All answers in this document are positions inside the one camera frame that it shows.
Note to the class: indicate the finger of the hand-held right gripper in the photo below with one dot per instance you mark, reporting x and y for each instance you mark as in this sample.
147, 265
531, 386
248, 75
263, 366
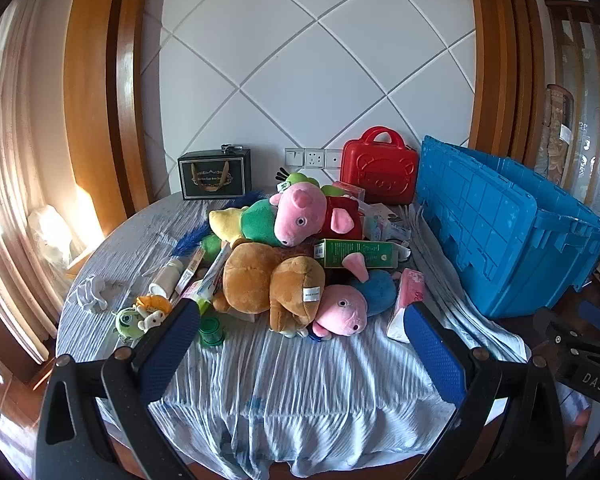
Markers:
597, 316
555, 325

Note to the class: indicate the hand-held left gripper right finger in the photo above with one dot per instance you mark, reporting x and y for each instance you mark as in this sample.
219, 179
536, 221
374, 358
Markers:
432, 350

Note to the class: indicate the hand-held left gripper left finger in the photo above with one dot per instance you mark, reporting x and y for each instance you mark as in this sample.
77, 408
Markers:
172, 342

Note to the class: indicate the pink floral tissue pack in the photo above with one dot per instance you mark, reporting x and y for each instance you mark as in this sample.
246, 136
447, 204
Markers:
405, 300

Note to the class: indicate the blue plastic crate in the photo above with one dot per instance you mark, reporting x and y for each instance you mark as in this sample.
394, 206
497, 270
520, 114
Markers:
500, 230

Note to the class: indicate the green carton box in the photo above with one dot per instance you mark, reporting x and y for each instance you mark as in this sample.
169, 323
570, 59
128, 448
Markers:
360, 252

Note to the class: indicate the pink pig plush red dress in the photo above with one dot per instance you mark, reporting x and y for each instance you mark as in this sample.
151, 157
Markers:
300, 210

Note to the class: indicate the green plastic cap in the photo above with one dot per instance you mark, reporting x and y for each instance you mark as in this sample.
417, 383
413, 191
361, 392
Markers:
211, 332

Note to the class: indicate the orange-haired small doll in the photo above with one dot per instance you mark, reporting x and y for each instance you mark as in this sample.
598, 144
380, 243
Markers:
152, 307

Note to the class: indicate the green one-eyed monster toy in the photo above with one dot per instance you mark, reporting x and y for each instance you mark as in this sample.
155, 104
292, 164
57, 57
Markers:
127, 322

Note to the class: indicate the white bottle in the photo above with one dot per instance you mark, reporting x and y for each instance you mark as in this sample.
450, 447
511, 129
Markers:
167, 277

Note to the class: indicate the long white card packet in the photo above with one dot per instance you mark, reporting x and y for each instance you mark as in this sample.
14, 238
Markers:
212, 272

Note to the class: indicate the white cloth glove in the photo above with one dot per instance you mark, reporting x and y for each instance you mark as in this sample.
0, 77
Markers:
92, 295

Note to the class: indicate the pink pig plush blue body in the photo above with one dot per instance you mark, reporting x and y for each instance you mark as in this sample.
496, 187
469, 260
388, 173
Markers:
345, 305

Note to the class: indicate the brown bear plush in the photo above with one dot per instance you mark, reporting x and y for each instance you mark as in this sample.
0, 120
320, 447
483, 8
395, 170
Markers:
260, 280

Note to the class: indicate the blue feather duster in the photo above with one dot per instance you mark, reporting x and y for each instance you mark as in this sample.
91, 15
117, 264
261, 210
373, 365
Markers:
195, 232

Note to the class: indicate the colourful cartoon box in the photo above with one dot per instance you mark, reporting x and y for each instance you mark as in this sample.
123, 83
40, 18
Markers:
382, 225

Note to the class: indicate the green yellow dinosaur plush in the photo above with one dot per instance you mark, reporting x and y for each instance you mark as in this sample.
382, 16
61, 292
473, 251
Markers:
245, 222

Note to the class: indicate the white plastic bag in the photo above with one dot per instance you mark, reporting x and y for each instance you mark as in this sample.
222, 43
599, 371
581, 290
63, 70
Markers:
50, 235

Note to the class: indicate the black gift box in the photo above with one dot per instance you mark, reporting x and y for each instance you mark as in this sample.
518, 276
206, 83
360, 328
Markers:
212, 177

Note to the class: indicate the small clear plastic box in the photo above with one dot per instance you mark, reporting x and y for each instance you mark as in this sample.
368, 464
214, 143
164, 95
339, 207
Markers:
350, 191

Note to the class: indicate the red toy suitcase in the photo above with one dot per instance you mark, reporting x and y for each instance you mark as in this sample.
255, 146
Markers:
380, 172

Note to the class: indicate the light green frog plush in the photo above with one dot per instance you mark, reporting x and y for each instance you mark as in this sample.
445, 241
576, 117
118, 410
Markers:
300, 180

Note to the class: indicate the glass panel door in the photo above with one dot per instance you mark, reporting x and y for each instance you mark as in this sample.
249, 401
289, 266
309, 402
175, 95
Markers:
592, 105

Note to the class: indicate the cream curtain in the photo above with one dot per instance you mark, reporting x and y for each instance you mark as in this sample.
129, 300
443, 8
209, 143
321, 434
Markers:
15, 185

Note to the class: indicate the white wall socket panel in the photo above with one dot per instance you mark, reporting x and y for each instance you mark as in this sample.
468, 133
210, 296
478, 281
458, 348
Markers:
312, 158

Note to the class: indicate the wooden wall trim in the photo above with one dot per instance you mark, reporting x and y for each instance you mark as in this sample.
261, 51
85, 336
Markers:
100, 85
500, 50

